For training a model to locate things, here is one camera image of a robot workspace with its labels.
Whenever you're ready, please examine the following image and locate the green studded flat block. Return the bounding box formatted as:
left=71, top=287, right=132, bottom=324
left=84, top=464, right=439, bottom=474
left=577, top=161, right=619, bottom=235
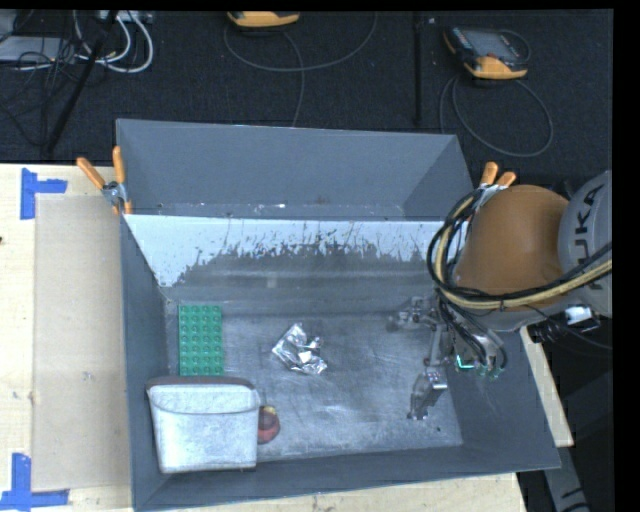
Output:
left=177, top=304, right=225, bottom=378

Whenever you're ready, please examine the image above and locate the small red and orange toy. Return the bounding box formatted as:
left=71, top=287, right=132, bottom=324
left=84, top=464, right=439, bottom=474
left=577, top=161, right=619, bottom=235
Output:
left=256, top=404, right=282, bottom=446

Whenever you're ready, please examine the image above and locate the white plastic tub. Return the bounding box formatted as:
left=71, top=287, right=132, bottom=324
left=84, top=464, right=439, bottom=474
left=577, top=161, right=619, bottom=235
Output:
left=145, top=376, right=262, bottom=475

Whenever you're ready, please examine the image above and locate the pale wood flat board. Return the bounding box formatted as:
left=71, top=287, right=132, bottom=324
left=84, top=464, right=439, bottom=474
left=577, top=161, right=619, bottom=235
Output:
left=31, top=193, right=132, bottom=494

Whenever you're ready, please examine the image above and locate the crumpled clear plastic wrapper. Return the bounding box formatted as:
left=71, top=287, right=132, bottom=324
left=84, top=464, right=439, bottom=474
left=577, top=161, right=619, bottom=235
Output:
left=270, top=322, right=329, bottom=376

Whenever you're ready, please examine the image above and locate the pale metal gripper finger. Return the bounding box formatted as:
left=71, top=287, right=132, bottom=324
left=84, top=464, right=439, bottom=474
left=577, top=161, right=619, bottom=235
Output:
left=386, top=296, right=440, bottom=332
left=406, top=366, right=449, bottom=421

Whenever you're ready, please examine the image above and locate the grey metal bin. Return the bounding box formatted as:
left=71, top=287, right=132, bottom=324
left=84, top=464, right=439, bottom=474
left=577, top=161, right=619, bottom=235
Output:
left=114, top=118, right=563, bottom=512

